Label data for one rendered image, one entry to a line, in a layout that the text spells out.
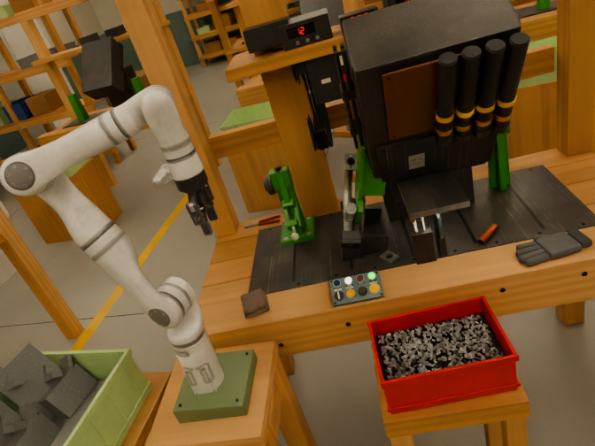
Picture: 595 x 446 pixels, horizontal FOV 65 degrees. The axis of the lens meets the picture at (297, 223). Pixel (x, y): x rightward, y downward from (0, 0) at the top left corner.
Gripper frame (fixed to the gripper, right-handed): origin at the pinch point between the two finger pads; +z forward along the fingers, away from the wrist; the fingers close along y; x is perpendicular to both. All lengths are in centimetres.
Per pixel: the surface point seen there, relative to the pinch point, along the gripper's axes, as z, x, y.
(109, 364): 39, 48, 0
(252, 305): 36.9, 2.2, 10.7
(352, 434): 130, -11, 27
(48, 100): 30, 333, 502
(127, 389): 42, 40, -9
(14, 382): 28, 67, -12
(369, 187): 16, -40, 29
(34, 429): 39, 62, -20
